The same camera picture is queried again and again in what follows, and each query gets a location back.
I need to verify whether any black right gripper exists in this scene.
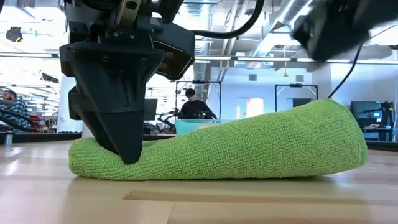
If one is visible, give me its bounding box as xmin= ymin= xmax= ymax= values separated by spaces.
xmin=291 ymin=0 xmax=398 ymax=62

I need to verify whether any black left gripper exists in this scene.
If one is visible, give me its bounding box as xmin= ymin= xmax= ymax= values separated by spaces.
xmin=58 ymin=0 xmax=185 ymax=165

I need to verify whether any green microfiber towel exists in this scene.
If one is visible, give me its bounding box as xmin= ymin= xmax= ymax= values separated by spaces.
xmin=67 ymin=98 xmax=369 ymax=181

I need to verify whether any teal plastic basket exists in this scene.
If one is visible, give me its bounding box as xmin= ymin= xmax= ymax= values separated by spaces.
xmin=175 ymin=119 xmax=237 ymax=136

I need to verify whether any grey metal cylinder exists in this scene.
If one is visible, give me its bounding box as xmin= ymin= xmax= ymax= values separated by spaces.
xmin=3 ymin=131 xmax=14 ymax=149

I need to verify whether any white plant pot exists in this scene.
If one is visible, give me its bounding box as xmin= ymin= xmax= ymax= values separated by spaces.
xmin=81 ymin=123 xmax=94 ymax=139

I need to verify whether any black computer monitor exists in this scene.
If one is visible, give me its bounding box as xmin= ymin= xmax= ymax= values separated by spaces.
xmin=143 ymin=98 xmax=159 ymax=122
xmin=349 ymin=100 xmax=385 ymax=128

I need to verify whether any person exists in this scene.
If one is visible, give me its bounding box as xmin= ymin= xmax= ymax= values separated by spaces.
xmin=0 ymin=90 xmax=32 ymax=132
xmin=180 ymin=88 xmax=218 ymax=121

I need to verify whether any black ceiling device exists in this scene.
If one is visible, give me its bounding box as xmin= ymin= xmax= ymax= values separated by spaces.
xmin=5 ymin=26 xmax=23 ymax=43

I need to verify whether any dark desk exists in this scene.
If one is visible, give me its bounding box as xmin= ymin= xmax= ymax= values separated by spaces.
xmin=360 ymin=124 xmax=395 ymax=142

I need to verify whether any black cable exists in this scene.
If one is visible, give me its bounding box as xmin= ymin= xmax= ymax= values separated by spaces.
xmin=327 ymin=43 xmax=364 ymax=100
xmin=191 ymin=0 xmax=266 ymax=40

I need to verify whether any yellow hanging cord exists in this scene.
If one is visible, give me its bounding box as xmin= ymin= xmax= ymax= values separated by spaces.
xmin=282 ymin=45 xmax=289 ymax=78

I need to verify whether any black station frame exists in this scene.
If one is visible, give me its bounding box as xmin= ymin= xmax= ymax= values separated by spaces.
xmin=175 ymin=80 xmax=223 ymax=121
xmin=274 ymin=83 xmax=320 ymax=113

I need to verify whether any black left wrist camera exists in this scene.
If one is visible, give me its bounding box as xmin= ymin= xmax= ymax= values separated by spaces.
xmin=152 ymin=22 xmax=196 ymax=81

